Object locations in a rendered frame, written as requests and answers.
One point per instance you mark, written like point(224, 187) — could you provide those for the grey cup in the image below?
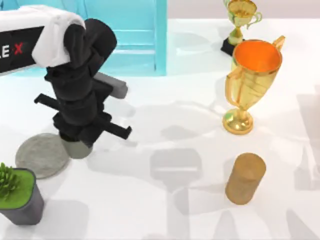
point(77, 150)

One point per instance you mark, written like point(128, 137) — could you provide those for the grey round coaster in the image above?
point(40, 156)

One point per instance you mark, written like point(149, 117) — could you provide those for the grey pot with green plant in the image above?
point(20, 197)

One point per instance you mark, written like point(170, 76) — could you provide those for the light blue rack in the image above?
point(140, 37)

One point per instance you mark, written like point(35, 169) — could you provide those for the brown cylindrical cup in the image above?
point(245, 180)

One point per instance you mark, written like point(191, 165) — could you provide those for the large gold trophy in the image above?
point(250, 82)

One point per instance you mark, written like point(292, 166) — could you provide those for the small gold trophy black base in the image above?
point(240, 17)

